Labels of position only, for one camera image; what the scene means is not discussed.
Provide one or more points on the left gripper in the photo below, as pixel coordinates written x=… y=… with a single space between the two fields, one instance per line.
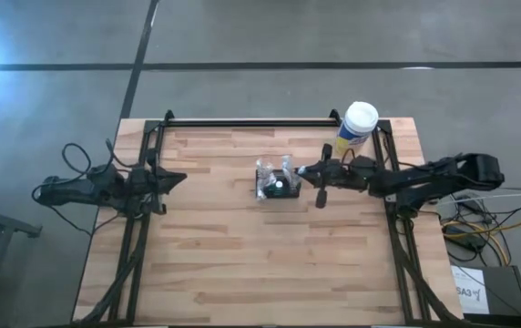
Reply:
x=144 y=184

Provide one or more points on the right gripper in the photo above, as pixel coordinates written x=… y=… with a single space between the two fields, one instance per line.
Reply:
x=338 y=173

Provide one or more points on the red toothbrush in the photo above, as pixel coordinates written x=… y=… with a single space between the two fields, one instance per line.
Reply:
x=294 y=182

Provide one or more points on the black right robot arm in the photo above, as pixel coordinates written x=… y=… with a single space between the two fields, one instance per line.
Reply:
x=424 y=180

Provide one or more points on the black power brick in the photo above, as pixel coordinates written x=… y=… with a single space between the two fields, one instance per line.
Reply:
x=463 y=239

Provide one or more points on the thin white rod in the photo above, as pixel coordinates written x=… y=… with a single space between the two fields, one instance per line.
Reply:
x=493 y=197

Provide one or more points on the white paper label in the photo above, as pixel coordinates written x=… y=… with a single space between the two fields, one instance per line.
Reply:
x=470 y=291

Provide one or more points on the black floor box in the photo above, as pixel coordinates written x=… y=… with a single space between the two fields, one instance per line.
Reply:
x=508 y=287

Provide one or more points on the black aluminium frame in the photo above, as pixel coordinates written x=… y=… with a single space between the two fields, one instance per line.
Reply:
x=265 y=123

